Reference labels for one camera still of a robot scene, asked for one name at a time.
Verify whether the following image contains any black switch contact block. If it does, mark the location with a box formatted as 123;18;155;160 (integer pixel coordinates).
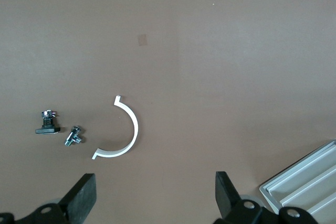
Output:
35;110;61;135

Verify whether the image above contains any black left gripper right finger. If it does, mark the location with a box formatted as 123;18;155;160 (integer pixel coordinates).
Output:
214;171;263;224

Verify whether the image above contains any white plastic drawer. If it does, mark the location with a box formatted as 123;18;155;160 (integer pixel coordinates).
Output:
306;189;336;224

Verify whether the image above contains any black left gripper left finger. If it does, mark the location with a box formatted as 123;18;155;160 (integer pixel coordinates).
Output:
19;173;97;224

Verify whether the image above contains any white semicircular plastic clamp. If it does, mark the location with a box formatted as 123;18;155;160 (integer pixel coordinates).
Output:
91;94;139;160

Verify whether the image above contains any white drawer cabinet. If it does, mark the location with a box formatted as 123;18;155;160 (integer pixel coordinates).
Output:
259;138;336;224

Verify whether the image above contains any small metal fitting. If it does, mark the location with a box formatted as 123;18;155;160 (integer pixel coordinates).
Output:
64;125;83;147

